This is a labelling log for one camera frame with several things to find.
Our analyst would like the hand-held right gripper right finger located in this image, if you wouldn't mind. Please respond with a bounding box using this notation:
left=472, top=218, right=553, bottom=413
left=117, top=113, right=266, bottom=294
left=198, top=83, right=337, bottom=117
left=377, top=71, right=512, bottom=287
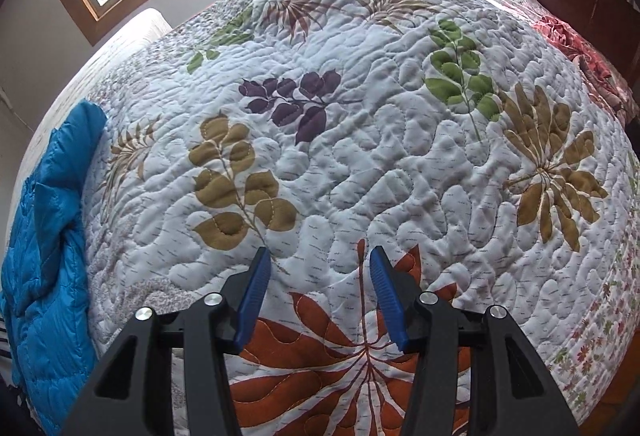
left=369, top=245, right=581, bottom=436

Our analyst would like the blue puffer jacket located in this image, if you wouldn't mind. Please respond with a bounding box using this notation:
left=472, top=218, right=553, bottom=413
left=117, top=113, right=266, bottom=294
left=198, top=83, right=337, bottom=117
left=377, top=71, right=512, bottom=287
left=0, top=99, right=108, bottom=409

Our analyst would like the red floral blanket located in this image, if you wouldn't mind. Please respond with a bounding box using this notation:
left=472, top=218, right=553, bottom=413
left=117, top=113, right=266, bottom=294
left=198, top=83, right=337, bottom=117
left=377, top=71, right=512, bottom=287
left=530, top=14, right=638, bottom=117

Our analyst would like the navy striped cloth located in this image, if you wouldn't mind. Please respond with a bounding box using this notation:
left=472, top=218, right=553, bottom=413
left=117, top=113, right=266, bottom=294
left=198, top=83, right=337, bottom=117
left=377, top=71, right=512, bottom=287
left=0, top=306, right=36, bottom=417

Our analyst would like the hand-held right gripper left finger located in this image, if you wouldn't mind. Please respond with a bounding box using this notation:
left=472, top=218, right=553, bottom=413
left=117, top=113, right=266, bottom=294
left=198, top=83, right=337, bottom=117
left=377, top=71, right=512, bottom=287
left=60, top=246, right=273, bottom=436

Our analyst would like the floral quilted bedspread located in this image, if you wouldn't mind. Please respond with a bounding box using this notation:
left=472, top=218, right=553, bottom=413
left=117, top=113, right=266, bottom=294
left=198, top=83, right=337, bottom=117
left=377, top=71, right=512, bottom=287
left=20, top=0, right=640, bottom=436

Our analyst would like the white pillow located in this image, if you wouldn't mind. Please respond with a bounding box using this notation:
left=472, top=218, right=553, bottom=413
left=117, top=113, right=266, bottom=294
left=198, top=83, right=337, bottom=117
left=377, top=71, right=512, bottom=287
left=20, top=8, right=171, bottom=167

